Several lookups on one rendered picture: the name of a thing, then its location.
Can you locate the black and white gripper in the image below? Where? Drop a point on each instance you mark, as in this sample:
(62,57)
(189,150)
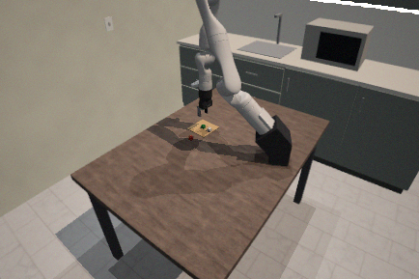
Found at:
(205,94)

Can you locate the tan square mat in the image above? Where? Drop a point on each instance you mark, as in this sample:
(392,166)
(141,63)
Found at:
(196,128)

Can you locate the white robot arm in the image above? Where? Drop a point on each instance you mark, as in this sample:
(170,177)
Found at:
(214,37)

